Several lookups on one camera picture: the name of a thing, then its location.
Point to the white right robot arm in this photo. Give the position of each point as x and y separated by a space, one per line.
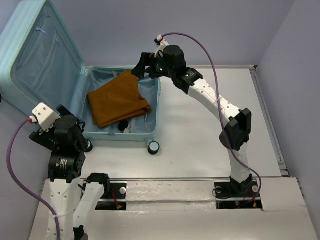
236 123

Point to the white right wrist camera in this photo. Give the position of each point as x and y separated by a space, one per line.
161 45

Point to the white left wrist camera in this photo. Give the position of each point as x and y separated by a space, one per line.
44 116

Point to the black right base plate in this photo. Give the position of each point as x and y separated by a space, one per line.
226 199

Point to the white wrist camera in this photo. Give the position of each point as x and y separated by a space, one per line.
161 45
44 116

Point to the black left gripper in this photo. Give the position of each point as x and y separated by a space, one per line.
48 138

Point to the brown cloth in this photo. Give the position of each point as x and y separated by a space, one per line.
117 100

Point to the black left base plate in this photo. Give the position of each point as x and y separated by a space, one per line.
115 199

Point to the light blue hard-shell suitcase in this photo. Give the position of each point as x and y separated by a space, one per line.
40 63

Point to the aluminium table rail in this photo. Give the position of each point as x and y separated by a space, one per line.
269 124

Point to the round black tin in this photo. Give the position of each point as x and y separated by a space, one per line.
124 126

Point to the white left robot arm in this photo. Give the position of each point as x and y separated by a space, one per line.
71 206

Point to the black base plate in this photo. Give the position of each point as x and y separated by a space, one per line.
226 199
115 199

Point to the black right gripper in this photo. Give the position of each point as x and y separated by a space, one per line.
139 70

